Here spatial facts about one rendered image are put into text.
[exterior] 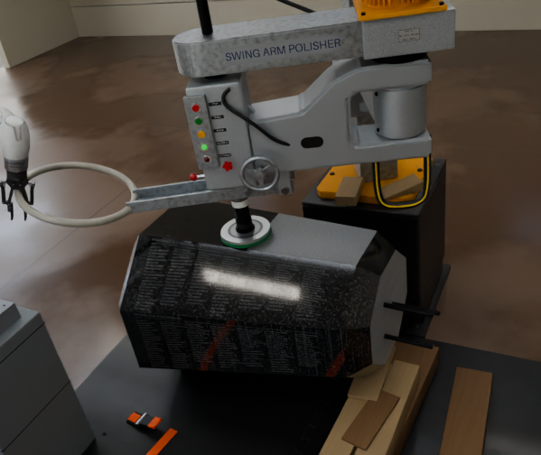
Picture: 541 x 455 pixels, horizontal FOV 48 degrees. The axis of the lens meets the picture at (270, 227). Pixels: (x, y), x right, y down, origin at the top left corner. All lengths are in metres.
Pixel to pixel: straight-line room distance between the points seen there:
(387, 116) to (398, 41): 0.29
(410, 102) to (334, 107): 0.27
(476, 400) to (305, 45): 1.69
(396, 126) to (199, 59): 0.74
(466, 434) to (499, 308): 0.97
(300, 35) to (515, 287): 2.11
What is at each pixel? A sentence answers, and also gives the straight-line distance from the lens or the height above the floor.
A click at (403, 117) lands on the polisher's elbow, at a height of 1.38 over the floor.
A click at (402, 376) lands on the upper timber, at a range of 2.79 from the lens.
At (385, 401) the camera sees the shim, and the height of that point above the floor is 0.24.
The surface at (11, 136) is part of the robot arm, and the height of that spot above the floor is 1.49.
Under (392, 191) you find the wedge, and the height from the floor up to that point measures 0.80.
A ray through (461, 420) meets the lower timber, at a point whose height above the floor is 0.11.
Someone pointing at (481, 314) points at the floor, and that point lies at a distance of 3.46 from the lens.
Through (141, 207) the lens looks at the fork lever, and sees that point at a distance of 2.51.
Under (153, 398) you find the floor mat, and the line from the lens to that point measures 3.21.
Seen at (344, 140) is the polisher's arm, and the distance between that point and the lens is 2.25.
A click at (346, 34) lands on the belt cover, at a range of 2.11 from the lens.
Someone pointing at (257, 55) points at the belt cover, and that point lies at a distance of 2.13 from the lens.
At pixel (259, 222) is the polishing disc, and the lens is 2.58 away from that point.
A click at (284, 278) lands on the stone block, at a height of 0.80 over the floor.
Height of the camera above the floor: 2.25
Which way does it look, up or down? 32 degrees down
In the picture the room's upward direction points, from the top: 9 degrees counter-clockwise
